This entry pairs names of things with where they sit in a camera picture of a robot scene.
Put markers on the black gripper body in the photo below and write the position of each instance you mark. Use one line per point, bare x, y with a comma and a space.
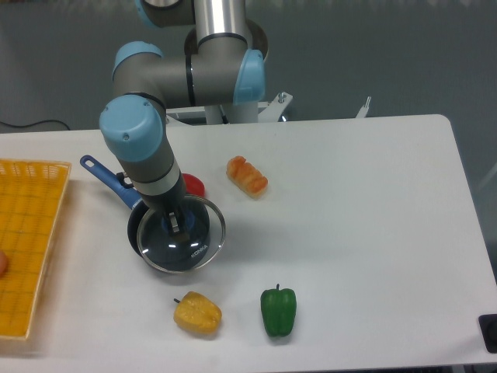
166, 195

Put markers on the glass pot lid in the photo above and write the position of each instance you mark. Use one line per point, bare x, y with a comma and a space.
206, 234

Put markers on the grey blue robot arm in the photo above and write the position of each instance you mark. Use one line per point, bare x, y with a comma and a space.
224, 71

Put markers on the red tomato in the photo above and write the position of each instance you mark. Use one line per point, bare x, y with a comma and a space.
194, 186

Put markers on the orange shrimp sushi toy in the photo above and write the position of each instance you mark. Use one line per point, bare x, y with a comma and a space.
246, 177

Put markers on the yellow bell pepper half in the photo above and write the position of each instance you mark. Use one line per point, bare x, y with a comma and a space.
197, 314

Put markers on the green bell pepper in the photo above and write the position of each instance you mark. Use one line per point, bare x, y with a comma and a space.
278, 309

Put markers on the yellow woven basket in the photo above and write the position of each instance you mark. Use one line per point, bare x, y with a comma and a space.
32, 193

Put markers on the black table grommet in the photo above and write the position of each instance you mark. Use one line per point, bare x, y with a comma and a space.
488, 326

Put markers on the blue handled saucepan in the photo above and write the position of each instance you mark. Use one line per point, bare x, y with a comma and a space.
126, 192

